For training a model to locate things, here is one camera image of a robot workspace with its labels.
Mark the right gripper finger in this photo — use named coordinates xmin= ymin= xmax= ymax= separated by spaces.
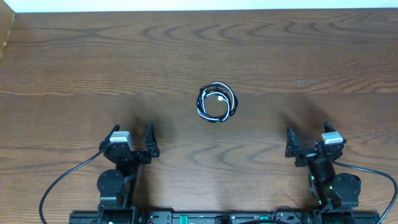
xmin=285 ymin=128 xmax=300 ymax=158
xmin=323 ymin=121 xmax=336 ymax=133

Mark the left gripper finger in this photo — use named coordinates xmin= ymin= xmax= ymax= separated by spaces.
xmin=144 ymin=124 xmax=160 ymax=157
xmin=104 ymin=124 xmax=120 ymax=142

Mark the white cable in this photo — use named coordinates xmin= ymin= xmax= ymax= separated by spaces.
xmin=197 ymin=82 xmax=236 ymax=122

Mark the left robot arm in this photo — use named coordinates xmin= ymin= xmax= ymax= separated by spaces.
xmin=97 ymin=124 xmax=160 ymax=224

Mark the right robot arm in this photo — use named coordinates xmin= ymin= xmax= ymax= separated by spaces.
xmin=285 ymin=121 xmax=361 ymax=223

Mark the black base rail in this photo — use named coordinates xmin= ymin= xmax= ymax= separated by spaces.
xmin=68 ymin=207 xmax=379 ymax=224

